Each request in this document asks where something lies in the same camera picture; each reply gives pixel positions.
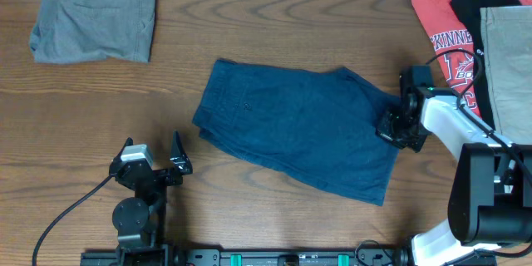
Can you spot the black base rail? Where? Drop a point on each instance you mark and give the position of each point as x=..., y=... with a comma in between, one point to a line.
x=371, y=256

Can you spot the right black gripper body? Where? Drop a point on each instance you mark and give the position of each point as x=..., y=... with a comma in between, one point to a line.
x=394, y=129

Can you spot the khaki grey shorts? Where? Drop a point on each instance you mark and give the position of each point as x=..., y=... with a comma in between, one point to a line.
x=506, y=36

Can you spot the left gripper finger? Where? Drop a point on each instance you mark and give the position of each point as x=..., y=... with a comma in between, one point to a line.
x=128, y=142
x=178, y=156

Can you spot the folded grey shorts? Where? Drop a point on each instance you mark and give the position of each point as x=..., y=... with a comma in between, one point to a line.
x=74, y=31

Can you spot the black garment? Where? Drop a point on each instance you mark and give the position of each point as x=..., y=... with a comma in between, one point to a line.
x=468, y=13

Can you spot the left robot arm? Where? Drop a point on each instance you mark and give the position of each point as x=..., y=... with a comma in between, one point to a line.
x=140, y=219

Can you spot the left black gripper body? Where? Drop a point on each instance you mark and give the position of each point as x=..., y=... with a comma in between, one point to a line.
x=164, y=180

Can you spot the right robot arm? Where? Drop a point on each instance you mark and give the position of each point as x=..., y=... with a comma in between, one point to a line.
x=489, y=208

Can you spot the navy blue shorts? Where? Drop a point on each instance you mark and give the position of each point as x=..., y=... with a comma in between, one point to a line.
x=317, y=127

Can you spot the red printed t-shirt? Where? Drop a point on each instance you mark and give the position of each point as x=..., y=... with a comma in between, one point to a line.
x=452, y=43

